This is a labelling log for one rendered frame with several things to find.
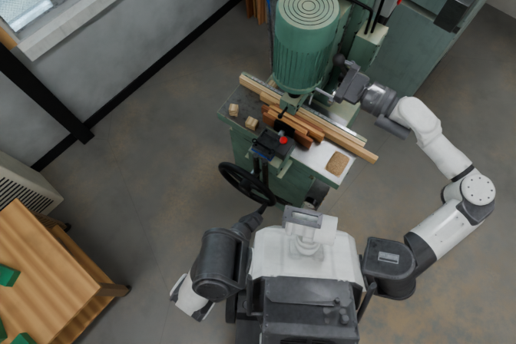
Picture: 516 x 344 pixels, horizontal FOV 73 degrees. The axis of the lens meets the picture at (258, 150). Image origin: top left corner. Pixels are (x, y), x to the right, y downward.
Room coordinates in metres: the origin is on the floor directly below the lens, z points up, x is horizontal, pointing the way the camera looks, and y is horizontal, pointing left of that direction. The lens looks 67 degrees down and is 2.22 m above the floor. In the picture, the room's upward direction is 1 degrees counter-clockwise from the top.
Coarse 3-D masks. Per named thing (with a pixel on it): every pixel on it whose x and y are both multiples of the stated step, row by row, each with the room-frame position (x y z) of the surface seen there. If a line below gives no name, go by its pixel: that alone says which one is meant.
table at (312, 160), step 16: (240, 96) 0.82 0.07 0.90; (256, 96) 0.82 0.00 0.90; (224, 112) 0.75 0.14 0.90; (240, 112) 0.74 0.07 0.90; (256, 112) 0.74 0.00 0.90; (240, 128) 0.68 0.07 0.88; (256, 128) 0.67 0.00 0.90; (272, 128) 0.66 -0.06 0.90; (320, 144) 0.59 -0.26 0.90; (336, 144) 0.58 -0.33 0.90; (288, 160) 0.53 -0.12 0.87; (304, 160) 0.52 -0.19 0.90; (320, 160) 0.51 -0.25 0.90; (352, 160) 0.51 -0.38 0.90; (272, 176) 0.47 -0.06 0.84; (320, 176) 0.45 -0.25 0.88
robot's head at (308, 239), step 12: (300, 216) 0.17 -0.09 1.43; (312, 216) 0.17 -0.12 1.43; (324, 216) 0.17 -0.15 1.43; (300, 228) 0.15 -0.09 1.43; (312, 228) 0.15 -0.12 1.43; (324, 228) 0.14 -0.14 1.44; (336, 228) 0.14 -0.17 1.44; (300, 240) 0.13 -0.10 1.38; (312, 240) 0.12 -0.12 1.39; (324, 240) 0.12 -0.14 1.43
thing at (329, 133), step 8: (264, 96) 0.80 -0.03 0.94; (312, 120) 0.68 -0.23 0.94; (328, 128) 0.64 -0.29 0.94; (328, 136) 0.61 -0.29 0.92; (336, 136) 0.60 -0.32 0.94; (344, 144) 0.57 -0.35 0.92; (352, 144) 0.57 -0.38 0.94; (352, 152) 0.55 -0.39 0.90; (360, 152) 0.53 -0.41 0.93; (368, 152) 0.53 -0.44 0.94; (368, 160) 0.51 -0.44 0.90
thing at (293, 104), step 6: (282, 96) 0.72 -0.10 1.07; (288, 96) 0.72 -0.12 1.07; (300, 96) 0.71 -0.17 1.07; (306, 96) 0.75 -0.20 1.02; (282, 102) 0.70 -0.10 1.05; (288, 102) 0.69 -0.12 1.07; (294, 102) 0.69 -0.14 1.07; (300, 102) 0.70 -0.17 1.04; (282, 108) 0.70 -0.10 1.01; (288, 108) 0.68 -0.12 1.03; (294, 108) 0.67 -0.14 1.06; (294, 114) 0.67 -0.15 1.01
